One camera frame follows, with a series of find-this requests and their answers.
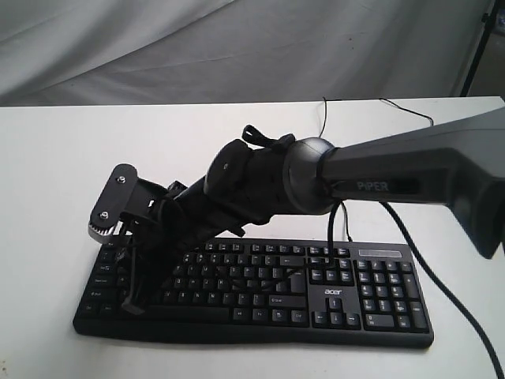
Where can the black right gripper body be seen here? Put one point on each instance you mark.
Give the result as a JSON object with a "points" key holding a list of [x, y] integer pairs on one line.
{"points": [[171, 226]]}

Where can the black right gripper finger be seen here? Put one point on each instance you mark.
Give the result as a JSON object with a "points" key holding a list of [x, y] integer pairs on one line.
{"points": [[139, 269]]}

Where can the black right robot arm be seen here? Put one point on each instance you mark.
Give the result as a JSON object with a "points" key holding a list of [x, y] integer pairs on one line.
{"points": [[458, 164]]}

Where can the black acer keyboard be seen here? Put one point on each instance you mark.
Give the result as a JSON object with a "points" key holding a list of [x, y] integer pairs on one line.
{"points": [[246, 290]]}

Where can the grey backdrop cloth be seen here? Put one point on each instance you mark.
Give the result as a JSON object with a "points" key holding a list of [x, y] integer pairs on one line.
{"points": [[56, 53]]}

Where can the black tripod stand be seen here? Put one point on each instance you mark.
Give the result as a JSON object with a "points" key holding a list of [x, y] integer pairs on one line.
{"points": [[488, 20]]}

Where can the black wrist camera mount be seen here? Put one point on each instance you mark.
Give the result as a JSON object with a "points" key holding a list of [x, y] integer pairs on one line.
{"points": [[112, 202]]}

